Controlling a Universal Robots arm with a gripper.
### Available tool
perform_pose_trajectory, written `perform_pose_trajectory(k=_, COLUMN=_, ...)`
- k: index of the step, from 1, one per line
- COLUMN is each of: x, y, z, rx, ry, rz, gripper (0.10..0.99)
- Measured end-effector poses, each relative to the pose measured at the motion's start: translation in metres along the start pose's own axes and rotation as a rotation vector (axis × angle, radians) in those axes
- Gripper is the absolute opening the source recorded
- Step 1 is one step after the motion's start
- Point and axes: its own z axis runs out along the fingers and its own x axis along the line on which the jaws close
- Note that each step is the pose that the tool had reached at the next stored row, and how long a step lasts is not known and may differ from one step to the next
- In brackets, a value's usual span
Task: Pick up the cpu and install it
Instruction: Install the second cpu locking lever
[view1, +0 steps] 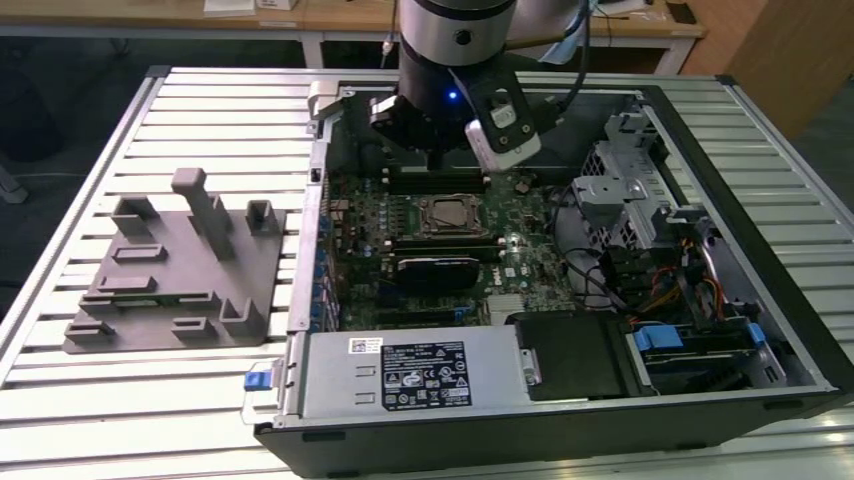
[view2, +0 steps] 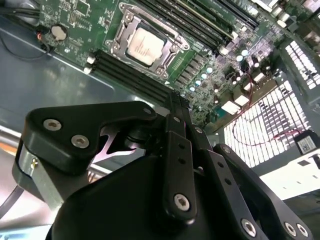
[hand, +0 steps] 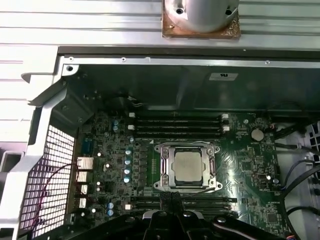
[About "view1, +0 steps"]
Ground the grey parts rack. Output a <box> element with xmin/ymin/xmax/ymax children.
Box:
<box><xmin>61</xmin><ymin>167</ymin><xmax>290</xmax><ymax>355</ymax></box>

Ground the wooden cabinet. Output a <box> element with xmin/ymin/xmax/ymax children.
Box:
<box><xmin>681</xmin><ymin>0</ymin><xmax>854</xmax><ymax>139</ymax></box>

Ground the grey chair leg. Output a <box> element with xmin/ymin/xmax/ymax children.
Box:
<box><xmin>0</xmin><ymin>162</ymin><xmax>33</xmax><ymax>205</ymax></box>

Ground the coloured wire bundle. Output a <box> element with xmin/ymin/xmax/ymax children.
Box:
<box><xmin>640</xmin><ymin>238</ymin><xmax>730</xmax><ymax>321</ymax></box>

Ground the wooden desk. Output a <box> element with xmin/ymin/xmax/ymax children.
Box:
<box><xmin>0</xmin><ymin>0</ymin><xmax>709</xmax><ymax>76</ymax></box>

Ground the black RAM slot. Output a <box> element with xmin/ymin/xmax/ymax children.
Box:
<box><xmin>386</xmin><ymin>168</ymin><xmax>486</xmax><ymax>182</ymax></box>
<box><xmin>387</xmin><ymin>179</ymin><xmax>489</xmax><ymax>194</ymax></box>

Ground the green motherboard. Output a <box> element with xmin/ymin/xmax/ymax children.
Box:
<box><xmin>323</xmin><ymin>167</ymin><xmax>582</xmax><ymax>334</ymax></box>

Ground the blue disk carrier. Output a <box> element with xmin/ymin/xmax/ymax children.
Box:
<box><xmin>633</xmin><ymin>324</ymin><xmax>686</xmax><ymax>357</ymax></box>

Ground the small silver heatsink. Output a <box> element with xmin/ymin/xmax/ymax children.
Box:
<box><xmin>490</xmin><ymin>294</ymin><xmax>530</xmax><ymax>326</ymax></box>

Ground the metal drive cage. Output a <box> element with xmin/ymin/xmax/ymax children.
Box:
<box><xmin>572</xmin><ymin>113</ymin><xmax>677</xmax><ymax>251</ymax></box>

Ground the grey power supply unit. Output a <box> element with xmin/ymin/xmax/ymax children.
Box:
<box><xmin>293</xmin><ymin>327</ymin><xmax>536</xmax><ymax>419</ymax></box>

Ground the green RAM stick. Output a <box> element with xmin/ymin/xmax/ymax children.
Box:
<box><xmin>110</xmin><ymin>294</ymin><xmax>186</xmax><ymax>307</ymax></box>

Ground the metal socket cover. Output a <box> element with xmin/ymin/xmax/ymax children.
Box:
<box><xmin>417</xmin><ymin>193</ymin><xmax>486</xmax><ymax>236</ymax></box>

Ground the black open PC case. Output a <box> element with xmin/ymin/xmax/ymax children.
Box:
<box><xmin>253</xmin><ymin>79</ymin><xmax>854</xmax><ymax>476</ymax></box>

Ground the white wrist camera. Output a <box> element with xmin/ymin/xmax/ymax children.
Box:
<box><xmin>464</xmin><ymin>87</ymin><xmax>544</xmax><ymax>172</ymax></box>

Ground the black expansion slot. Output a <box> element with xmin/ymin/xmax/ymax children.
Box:
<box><xmin>378</xmin><ymin>309</ymin><xmax>457</xmax><ymax>324</ymax></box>

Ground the grey cable with plug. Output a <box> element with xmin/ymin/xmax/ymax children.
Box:
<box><xmin>382</xmin><ymin>0</ymin><xmax>403</xmax><ymax>57</ymax></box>

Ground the black graphics card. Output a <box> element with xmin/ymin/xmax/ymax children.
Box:
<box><xmin>397</xmin><ymin>254</ymin><xmax>482</xmax><ymax>291</ymax></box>

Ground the grey case handle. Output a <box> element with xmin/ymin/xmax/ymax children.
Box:
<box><xmin>307</xmin><ymin>81</ymin><xmax>343</xmax><ymax>134</ymax></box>

